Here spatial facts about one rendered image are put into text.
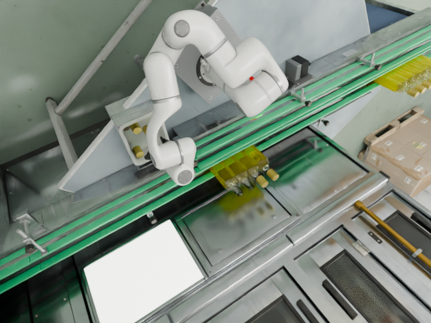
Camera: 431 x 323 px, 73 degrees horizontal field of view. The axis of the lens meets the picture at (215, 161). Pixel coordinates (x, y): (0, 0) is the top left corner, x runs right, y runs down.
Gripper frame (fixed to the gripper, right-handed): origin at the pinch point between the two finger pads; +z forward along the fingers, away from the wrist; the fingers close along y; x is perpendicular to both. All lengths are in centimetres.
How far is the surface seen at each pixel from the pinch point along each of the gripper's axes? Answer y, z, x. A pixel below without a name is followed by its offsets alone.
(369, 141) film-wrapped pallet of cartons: 309, 144, -229
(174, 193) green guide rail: -1.9, 0.6, -26.2
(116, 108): -7.1, 13.2, 15.3
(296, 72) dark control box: 76, 6, -2
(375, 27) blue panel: 151, 22, -7
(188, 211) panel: 0.0, -2.7, -36.2
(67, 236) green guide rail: -46.1, -0.5, -17.8
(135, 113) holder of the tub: -1.9, 5.7, 13.2
